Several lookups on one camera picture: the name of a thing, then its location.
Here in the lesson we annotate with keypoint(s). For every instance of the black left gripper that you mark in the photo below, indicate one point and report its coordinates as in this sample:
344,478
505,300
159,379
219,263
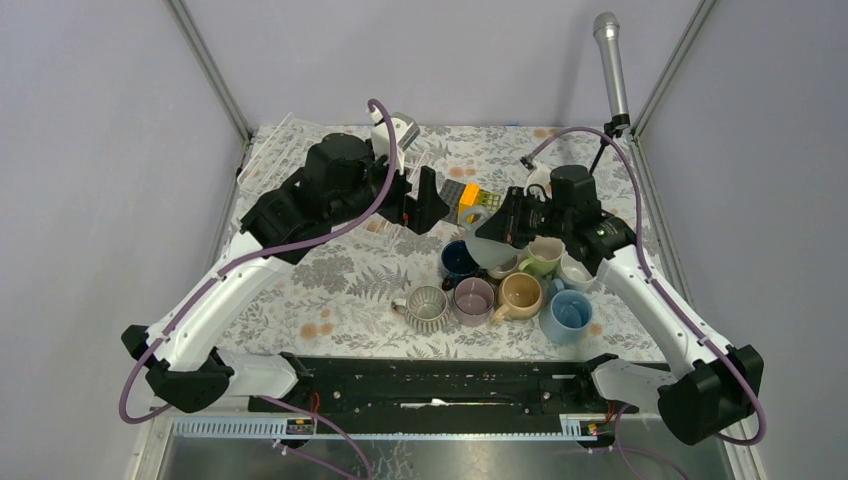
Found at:
418,214

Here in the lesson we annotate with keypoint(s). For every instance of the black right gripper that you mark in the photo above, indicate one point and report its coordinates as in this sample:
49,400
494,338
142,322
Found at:
506,224

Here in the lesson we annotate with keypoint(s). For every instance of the grey ceramic cup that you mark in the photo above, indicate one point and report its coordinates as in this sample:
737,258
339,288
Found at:
487,253

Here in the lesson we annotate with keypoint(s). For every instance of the cream brown steel tumbler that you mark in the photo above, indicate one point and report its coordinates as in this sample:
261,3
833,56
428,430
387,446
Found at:
500,272

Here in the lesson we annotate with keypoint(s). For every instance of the light green mug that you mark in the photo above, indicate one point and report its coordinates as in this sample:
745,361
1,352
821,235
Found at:
541,256

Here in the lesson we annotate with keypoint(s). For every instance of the dark blue mug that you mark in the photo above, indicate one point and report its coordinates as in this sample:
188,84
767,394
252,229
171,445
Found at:
456,265

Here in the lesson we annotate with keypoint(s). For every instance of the beige ceramic teapot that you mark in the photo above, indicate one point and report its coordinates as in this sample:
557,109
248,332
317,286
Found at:
519,297

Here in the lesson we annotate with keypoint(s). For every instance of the mauve pink cup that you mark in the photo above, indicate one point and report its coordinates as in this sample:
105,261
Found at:
473,302

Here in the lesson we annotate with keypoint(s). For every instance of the small white cup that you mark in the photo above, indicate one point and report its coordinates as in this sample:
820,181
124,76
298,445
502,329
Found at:
574,275

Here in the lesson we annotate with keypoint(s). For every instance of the beige ribbed cup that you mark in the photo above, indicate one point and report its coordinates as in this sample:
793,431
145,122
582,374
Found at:
425,309

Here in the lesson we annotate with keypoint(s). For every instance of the light blue cup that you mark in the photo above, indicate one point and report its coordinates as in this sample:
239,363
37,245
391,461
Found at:
566,315

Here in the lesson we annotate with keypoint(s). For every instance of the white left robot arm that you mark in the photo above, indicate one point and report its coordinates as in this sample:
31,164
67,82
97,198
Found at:
179,356

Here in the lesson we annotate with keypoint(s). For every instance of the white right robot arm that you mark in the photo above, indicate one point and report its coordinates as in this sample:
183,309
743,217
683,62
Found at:
711,384

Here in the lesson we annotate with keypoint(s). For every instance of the green lattice lego piece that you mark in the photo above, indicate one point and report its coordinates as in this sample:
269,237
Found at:
490,200

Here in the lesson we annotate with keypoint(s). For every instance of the grey lego baseplate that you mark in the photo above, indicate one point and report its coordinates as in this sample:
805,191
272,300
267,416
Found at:
451,193

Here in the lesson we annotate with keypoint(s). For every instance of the yellow lego block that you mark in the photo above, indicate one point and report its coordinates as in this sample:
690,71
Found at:
468,199

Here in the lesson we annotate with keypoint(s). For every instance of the floral table mat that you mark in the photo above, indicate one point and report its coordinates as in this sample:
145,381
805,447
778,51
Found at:
376,291

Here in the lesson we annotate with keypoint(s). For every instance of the silver microphone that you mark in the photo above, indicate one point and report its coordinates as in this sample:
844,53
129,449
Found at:
606,32

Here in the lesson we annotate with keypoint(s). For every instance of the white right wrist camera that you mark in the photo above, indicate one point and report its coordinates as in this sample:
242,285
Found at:
537,184

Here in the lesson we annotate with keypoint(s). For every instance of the white wire dish rack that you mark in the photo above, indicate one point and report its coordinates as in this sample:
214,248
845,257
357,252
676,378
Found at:
307,180

